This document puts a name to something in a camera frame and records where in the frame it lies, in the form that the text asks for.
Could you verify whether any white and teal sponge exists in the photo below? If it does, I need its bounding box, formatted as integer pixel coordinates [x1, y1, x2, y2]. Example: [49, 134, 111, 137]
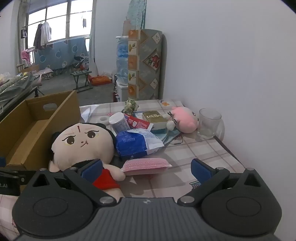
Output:
[150, 120, 169, 134]

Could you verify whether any bed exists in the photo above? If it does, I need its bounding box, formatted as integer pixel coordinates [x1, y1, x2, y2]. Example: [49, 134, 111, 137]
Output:
[0, 72, 44, 121]

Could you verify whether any pink cloth pack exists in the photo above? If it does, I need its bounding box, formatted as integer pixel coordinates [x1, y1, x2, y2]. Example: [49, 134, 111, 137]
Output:
[120, 158, 173, 176]

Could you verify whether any clear plastic cup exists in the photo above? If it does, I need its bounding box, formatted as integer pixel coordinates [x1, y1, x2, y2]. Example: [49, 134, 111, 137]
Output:
[196, 108, 225, 140]

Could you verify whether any blue patterned sheet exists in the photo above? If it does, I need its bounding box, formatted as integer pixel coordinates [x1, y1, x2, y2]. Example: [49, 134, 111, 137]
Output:
[33, 37, 89, 71]

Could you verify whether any stroller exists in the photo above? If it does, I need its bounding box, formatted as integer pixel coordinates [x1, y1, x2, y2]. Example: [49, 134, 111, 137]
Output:
[72, 55, 89, 72]

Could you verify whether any white cylindrical pack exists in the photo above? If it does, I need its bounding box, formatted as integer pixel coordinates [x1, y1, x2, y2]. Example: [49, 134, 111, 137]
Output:
[109, 112, 131, 135]

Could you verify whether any floral rolled mattress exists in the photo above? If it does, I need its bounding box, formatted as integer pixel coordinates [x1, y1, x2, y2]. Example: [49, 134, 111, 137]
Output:
[128, 29, 167, 100]

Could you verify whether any green scrunchie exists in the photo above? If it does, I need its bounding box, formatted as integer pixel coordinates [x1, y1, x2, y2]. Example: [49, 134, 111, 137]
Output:
[125, 98, 139, 114]

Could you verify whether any plaid printed tablecloth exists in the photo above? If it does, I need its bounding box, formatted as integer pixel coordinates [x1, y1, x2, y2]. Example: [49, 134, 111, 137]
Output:
[0, 99, 247, 241]

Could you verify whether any window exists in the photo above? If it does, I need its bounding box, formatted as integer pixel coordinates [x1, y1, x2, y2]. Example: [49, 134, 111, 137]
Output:
[20, 0, 94, 50]

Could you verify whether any black-haired plush doll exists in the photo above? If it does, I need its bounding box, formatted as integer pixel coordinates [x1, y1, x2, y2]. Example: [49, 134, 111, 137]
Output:
[48, 123, 126, 202]

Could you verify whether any orange bag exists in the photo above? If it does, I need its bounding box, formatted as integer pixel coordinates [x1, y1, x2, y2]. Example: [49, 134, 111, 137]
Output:
[89, 75, 112, 86]

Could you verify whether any dark hanging jacket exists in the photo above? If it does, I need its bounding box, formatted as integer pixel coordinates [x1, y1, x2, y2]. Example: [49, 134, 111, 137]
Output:
[33, 23, 43, 50]

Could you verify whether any white water dispenser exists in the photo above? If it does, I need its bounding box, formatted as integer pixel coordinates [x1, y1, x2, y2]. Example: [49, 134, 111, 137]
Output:
[116, 80, 129, 102]

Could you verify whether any white hanging garment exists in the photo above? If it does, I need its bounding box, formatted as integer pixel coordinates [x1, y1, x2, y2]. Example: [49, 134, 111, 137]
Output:
[40, 22, 52, 47]

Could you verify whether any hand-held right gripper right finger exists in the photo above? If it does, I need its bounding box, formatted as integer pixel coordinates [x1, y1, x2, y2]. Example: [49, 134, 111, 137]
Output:
[178, 158, 270, 206]

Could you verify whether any white tape roll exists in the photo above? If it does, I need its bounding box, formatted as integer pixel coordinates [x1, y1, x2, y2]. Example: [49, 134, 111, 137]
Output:
[98, 113, 114, 124]

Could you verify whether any green folding stool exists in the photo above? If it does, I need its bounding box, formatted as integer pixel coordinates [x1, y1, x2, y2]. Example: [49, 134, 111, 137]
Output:
[70, 71, 93, 93]

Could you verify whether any red toothpaste tube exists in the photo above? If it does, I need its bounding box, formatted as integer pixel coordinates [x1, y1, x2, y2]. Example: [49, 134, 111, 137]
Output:
[124, 113, 154, 131]

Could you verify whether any wooden chair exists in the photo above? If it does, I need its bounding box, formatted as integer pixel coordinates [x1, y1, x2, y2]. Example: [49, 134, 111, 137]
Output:
[16, 64, 40, 75]

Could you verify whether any light blue patterned hanging cloth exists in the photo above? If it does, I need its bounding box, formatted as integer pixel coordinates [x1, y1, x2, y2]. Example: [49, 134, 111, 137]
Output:
[128, 0, 147, 30]

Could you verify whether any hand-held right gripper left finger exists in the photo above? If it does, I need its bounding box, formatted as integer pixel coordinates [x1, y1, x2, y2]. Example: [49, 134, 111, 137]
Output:
[26, 159, 117, 205]

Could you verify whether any grey blanket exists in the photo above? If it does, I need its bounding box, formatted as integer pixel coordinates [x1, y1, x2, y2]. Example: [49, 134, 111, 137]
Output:
[0, 74, 42, 102]

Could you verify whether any blue and white plastic packet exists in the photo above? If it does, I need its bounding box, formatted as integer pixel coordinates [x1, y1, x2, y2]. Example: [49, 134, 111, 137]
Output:
[115, 128, 164, 160]

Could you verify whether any olive green box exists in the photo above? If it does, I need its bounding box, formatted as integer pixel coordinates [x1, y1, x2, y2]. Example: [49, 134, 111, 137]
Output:
[142, 111, 168, 123]

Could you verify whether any pink plush toy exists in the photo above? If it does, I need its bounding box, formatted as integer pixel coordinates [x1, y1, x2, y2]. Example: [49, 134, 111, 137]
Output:
[166, 106, 199, 133]

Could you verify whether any light blue checked towel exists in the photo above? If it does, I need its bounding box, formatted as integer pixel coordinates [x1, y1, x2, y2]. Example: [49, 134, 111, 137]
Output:
[162, 128, 183, 145]

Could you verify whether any brown cardboard box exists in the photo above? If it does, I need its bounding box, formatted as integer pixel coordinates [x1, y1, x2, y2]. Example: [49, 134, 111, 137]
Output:
[0, 90, 81, 172]

